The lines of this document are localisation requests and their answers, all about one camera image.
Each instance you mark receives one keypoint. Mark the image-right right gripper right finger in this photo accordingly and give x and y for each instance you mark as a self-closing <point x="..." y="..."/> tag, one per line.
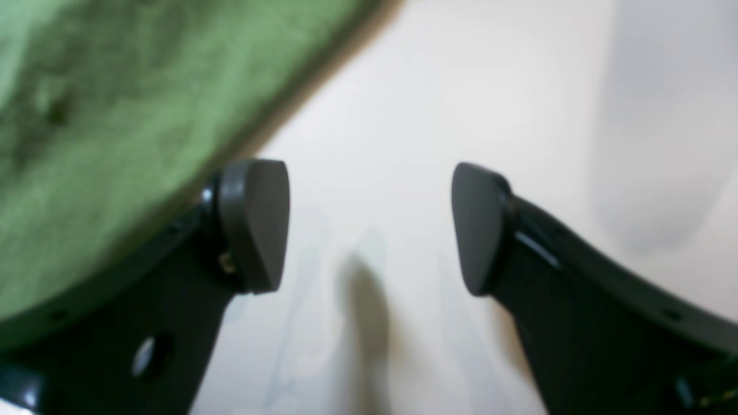
<point x="598" y="339"/>

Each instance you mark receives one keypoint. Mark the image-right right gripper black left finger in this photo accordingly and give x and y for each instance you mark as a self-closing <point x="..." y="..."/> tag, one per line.
<point x="137" y="338"/>

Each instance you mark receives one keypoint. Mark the green t-shirt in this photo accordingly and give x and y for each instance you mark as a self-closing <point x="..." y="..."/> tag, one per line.
<point x="112" y="109"/>

